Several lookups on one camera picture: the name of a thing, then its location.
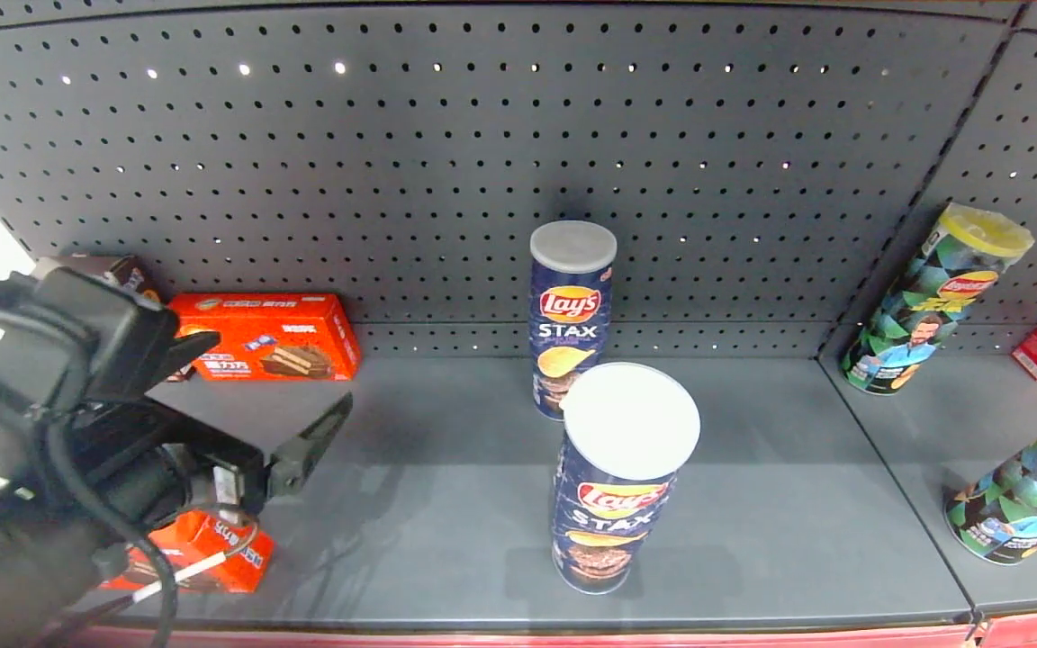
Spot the orange biscuit box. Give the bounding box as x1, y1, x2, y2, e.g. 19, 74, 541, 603
101, 509, 275, 595
167, 292, 363, 383

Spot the thin white cable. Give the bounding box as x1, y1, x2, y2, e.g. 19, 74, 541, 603
130, 520, 260, 602

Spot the blue chip can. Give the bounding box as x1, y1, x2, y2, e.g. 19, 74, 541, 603
528, 220, 618, 422
550, 362, 702, 596

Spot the green patterned chip can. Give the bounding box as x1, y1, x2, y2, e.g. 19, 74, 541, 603
942, 400, 1037, 567
840, 201, 1036, 397

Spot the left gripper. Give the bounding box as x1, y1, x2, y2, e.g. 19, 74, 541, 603
68, 330, 354, 534

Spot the grey shop shelf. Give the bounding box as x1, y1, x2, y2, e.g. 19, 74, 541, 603
0, 0, 1037, 648

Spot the brown snack box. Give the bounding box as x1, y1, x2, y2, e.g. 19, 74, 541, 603
32, 254, 197, 384

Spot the black cable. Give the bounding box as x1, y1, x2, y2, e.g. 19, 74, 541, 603
32, 409, 180, 648

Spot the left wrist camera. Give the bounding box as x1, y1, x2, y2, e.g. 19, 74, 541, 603
0, 267, 181, 478

